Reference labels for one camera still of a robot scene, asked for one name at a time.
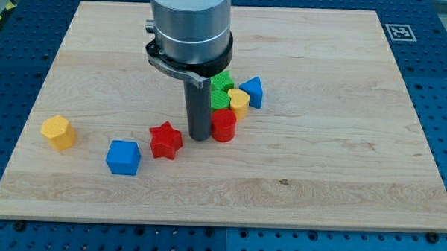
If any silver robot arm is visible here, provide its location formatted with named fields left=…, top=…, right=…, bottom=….
left=145, top=0, right=233, bottom=89

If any green star block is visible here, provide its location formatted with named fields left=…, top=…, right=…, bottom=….
left=211, top=70, right=235, bottom=93

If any red star block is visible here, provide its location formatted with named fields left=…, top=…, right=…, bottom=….
left=149, top=121, right=183, bottom=160

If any blue cube block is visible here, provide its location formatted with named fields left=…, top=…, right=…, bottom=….
left=105, top=139, right=141, bottom=175

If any red cylinder block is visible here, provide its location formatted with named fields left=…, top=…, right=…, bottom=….
left=211, top=109, right=236, bottom=143

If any green round block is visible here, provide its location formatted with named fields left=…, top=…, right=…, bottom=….
left=211, top=90, right=230, bottom=112

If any yellow heart block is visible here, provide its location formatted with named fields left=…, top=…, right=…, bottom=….
left=227, top=89, right=250, bottom=121

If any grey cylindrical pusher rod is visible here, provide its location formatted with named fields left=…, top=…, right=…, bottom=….
left=184, top=79, right=212, bottom=142

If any blue triangle block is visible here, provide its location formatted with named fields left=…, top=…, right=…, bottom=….
left=239, top=76, right=264, bottom=109

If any wooden board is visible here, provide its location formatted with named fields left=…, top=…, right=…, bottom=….
left=0, top=1, right=447, bottom=233

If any yellow hexagon block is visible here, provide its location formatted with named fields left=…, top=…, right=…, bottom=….
left=41, top=115, right=77, bottom=152

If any white fiducial marker tag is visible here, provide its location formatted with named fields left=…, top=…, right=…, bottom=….
left=385, top=23, right=416, bottom=42

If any black board bolt left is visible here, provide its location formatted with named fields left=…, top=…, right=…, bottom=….
left=13, top=220, right=26, bottom=232

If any black board bolt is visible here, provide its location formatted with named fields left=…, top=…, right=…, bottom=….
left=13, top=220, right=26, bottom=232
left=425, top=232, right=440, bottom=244

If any black board bolt right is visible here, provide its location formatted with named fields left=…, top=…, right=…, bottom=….
left=425, top=232, right=440, bottom=244

